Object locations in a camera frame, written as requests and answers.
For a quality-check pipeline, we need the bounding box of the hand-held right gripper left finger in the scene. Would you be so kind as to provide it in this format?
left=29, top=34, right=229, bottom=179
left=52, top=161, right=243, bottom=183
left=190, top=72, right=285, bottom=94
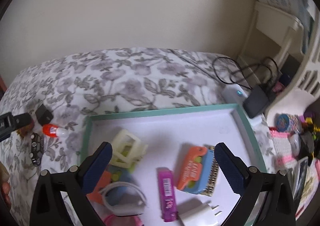
left=29, top=141, right=113, bottom=226

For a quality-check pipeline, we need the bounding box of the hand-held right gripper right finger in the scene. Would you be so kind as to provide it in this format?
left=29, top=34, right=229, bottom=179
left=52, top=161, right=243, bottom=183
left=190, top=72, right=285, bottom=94
left=214, top=142, right=297, bottom=226

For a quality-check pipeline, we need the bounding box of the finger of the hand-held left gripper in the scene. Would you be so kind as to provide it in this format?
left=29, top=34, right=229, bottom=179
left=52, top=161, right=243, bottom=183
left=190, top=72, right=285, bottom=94
left=10, top=113, right=33, bottom=130

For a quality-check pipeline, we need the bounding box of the orange and blue toy case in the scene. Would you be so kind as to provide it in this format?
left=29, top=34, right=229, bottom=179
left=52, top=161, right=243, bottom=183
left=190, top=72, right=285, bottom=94
left=86, top=169, right=135, bottom=206

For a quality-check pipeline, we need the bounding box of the grey curved band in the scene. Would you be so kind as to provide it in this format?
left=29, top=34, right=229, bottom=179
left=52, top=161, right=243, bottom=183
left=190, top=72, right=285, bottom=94
left=101, top=182, right=147, bottom=215

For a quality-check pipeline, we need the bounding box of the cream hair claw clip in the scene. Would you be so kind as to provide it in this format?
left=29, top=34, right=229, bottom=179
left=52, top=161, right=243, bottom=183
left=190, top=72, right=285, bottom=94
left=108, top=129, right=148, bottom=173

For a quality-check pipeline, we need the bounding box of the white charger plug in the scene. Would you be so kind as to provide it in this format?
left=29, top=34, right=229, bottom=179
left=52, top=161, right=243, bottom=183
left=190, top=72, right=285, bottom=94
left=178, top=198, right=222, bottom=226

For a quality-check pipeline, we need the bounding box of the pink plastic item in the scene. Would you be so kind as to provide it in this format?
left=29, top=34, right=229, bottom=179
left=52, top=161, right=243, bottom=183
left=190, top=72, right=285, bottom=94
left=103, top=213, right=142, bottom=226

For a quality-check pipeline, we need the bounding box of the purple lighter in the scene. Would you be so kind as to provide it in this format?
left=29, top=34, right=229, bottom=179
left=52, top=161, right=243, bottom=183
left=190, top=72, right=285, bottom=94
left=157, top=168, right=178, bottom=222

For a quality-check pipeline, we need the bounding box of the teal-rimmed white tray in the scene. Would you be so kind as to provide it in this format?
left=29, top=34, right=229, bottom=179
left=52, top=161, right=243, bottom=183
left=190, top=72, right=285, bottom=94
left=79, top=103, right=267, bottom=226

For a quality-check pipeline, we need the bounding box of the person's left hand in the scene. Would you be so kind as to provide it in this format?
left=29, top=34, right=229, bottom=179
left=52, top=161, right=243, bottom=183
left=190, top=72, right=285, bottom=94
left=0, top=162, right=12, bottom=210

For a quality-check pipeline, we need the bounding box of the gold harmonica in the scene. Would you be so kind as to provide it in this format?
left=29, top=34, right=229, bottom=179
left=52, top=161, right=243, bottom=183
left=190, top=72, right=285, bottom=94
left=200, top=144, right=222, bottom=198

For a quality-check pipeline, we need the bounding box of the black box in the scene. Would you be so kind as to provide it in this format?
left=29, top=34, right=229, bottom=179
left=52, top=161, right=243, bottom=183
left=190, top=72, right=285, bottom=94
left=35, top=104, right=53, bottom=124

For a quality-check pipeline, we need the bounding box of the red glue bottle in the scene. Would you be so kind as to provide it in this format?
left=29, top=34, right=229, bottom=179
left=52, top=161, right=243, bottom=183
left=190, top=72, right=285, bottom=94
left=42, top=124, right=68, bottom=138

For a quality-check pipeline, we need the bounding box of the black hair clip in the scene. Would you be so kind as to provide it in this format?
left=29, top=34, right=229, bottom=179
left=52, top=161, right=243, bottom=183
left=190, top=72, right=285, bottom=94
left=28, top=132, right=45, bottom=166

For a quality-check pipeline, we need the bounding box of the orange blue comb toy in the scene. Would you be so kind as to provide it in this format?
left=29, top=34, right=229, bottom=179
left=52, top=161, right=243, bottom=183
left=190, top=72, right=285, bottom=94
left=176, top=146, right=215, bottom=194

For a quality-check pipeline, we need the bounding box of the pink and white knit mat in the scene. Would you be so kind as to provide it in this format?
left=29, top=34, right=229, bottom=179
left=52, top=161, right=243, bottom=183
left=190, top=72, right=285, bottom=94
left=269, top=126, right=310, bottom=166

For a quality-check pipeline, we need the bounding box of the white computer mouse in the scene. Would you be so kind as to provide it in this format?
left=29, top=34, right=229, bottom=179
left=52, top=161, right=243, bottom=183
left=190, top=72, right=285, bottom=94
left=290, top=134, right=302, bottom=157

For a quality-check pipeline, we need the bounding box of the glossy card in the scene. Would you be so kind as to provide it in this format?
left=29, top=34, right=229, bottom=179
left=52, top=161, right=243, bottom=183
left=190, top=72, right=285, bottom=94
left=292, top=157, right=309, bottom=201

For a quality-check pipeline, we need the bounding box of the black power adapter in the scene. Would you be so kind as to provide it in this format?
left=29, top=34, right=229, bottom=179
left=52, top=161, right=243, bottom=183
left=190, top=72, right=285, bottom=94
left=244, top=85, right=272, bottom=119

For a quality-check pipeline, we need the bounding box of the white power bank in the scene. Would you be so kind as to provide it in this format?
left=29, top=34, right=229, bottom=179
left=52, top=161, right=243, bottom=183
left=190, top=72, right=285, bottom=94
left=221, top=87, right=250, bottom=104

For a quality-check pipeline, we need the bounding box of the colourful round tin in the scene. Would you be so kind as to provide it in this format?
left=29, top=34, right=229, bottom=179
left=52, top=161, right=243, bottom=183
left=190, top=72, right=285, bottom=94
left=275, top=113, right=302, bottom=132

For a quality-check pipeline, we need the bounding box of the black toy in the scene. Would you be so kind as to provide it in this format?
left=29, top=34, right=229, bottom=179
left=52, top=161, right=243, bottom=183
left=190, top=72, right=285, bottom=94
left=299, top=131, right=317, bottom=164

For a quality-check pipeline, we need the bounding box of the floral printed blanket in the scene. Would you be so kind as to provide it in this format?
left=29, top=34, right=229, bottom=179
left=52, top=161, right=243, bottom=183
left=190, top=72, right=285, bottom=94
left=0, top=48, right=275, bottom=226

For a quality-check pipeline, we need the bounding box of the white slotted plastic basket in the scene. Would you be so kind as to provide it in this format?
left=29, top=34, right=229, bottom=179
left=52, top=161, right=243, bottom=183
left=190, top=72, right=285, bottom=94
left=264, top=23, right=320, bottom=126

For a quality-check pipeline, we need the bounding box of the white wooden shelf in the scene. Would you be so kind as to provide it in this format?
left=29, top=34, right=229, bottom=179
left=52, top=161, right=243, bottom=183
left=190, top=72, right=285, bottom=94
left=236, top=1, right=304, bottom=84

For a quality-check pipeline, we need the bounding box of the black cable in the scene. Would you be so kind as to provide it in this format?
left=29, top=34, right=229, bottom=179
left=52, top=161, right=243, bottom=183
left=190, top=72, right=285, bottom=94
left=212, top=56, right=280, bottom=91

